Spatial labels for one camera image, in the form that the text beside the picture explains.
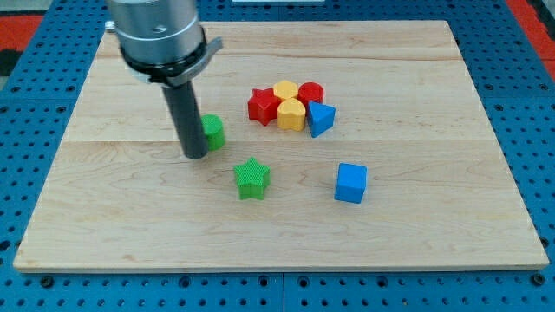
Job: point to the green circle block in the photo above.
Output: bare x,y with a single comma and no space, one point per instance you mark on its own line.
214,131

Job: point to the light wooden board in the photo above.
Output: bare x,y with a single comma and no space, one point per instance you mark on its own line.
121,197

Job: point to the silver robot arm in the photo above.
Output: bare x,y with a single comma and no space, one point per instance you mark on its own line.
164,41

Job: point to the red circle block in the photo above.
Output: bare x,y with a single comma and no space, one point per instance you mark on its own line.
310,91

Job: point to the green star block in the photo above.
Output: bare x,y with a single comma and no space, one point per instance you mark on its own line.
252,178

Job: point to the blue triangle block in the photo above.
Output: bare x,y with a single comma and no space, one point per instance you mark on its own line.
321,117

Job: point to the yellow heart block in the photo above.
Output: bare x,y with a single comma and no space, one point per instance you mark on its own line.
291,114

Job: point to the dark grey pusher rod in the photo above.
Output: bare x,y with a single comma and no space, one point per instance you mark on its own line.
183,107

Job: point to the blue cube block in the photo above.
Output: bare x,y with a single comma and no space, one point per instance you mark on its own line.
351,182

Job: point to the red star block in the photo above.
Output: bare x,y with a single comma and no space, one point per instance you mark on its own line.
263,105

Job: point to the yellow hexagon block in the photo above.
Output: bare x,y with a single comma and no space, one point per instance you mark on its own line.
285,90

